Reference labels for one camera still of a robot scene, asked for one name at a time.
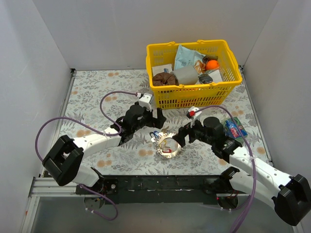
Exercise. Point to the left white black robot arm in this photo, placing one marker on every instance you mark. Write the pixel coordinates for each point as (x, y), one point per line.
(63, 161)

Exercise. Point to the light blue snack bag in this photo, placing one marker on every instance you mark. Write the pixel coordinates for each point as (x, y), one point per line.
(186, 57)

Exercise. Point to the white card box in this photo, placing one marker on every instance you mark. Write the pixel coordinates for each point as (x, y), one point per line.
(162, 69)

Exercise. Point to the yellow plastic basket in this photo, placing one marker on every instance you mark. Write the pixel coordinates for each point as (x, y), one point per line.
(183, 96)

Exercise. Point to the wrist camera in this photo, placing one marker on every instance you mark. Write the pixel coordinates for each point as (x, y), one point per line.
(193, 114)
(146, 101)

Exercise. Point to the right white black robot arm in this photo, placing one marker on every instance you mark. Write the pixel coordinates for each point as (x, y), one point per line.
(289, 196)

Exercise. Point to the black car key fob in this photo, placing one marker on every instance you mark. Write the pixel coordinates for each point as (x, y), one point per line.
(205, 79)

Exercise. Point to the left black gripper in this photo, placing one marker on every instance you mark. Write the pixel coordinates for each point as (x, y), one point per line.
(152, 119)

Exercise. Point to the green sponge pack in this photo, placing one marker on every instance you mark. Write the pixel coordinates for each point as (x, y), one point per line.
(234, 128)

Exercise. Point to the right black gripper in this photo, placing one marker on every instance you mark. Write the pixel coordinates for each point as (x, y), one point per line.
(189, 133)

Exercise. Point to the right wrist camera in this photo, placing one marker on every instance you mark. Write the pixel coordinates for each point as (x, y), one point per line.
(193, 114)

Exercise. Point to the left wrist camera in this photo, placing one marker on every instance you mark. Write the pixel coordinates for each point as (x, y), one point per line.
(146, 101)

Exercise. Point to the brown chocolate donut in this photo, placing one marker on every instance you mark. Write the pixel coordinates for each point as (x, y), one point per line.
(163, 78)

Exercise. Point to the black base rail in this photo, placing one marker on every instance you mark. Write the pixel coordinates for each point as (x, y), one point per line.
(206, 189)

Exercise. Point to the grey tape roll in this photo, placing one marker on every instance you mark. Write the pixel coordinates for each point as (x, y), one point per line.
(186, 75)

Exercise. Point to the gold wrapped candy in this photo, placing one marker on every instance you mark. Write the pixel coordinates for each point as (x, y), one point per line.
(200, 67)

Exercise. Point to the floral table mat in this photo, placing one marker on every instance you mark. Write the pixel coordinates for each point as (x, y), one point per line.
(99, 97)

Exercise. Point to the orange fruit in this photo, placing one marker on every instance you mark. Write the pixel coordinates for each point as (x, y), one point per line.
(212, 65)

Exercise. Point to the metal keyring disc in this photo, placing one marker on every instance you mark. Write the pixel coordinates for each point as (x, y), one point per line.
(165, 141)

